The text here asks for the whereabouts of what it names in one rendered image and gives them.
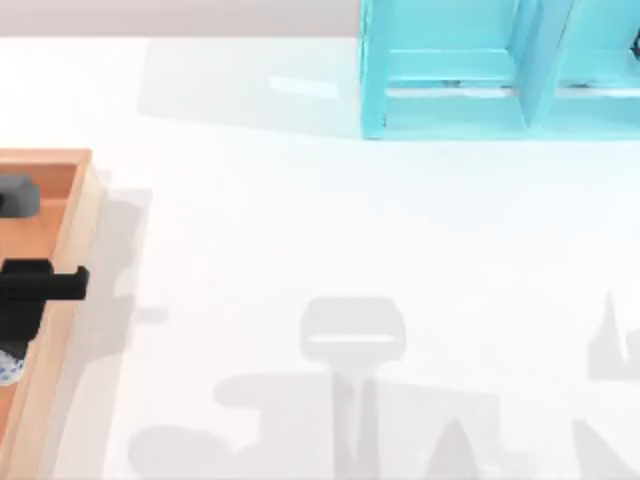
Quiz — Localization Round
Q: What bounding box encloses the blue and white cup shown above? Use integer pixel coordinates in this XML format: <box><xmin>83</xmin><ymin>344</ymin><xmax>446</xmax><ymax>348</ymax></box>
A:
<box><xmin>0</xmin><ymin>348</ymin><xmax>27</xmax><ymax>388</ymax></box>

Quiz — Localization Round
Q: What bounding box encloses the shallow salmon-coloured box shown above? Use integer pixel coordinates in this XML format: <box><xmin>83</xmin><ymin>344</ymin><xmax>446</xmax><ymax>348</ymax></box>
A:
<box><xmin>0</xmin><ymin>148</ymin><xmax>108</xmax><ymax>480</ymax></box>

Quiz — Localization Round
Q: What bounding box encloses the grey rounded box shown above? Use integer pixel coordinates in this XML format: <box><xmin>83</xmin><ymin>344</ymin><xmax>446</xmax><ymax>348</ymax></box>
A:
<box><xmin>0</xmin><ymin>174</ymin><xmax>42</xmax><ymax>219</ymax></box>

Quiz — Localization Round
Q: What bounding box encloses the light blue rack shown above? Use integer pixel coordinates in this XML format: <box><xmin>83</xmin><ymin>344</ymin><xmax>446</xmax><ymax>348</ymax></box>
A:
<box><xmin>358</xmin><ymin>0</ymin><xmax>640</xmax><ymax>142</ymax></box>

